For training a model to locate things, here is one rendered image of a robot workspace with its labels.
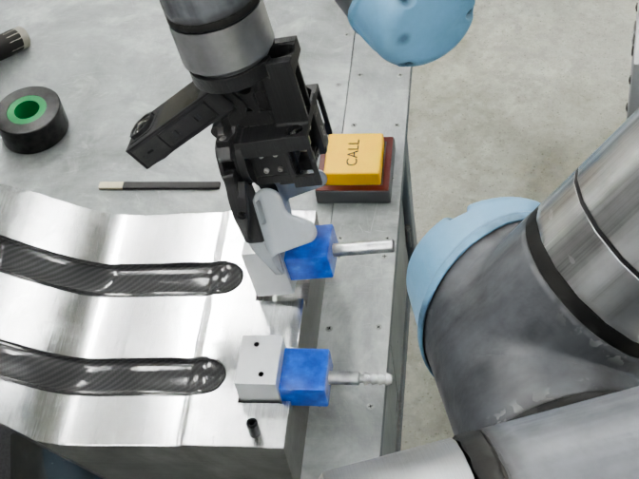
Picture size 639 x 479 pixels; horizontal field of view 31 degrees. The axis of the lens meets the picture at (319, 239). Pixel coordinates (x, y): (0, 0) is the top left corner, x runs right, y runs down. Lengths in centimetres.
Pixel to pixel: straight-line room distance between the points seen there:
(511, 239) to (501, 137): 196
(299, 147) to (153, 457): 30
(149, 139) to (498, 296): 57
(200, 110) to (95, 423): 29
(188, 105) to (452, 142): 151
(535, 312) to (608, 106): 205
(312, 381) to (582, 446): 70
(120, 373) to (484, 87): 158
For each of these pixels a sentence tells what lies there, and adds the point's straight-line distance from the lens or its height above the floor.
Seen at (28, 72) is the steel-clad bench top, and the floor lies 80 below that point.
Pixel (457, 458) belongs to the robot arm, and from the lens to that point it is 31.
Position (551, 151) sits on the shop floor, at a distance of 239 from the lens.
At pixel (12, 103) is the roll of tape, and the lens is 142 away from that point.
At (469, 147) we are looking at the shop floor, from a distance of 239.
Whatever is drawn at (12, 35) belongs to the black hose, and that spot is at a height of 83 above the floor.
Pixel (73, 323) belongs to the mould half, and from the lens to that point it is 111.
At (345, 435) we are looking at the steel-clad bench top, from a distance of 109.
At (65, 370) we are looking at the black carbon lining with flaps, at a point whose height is 88.
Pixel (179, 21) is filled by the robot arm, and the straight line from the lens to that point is 88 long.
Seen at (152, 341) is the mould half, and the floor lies 89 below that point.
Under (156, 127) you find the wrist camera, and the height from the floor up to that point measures 108.
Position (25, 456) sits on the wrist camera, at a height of 151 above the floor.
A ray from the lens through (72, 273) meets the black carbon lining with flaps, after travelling 115.
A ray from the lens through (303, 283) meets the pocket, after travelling 109.
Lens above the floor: 174
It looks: 50 degrees down
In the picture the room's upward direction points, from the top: 11 degrees counter-clockwise
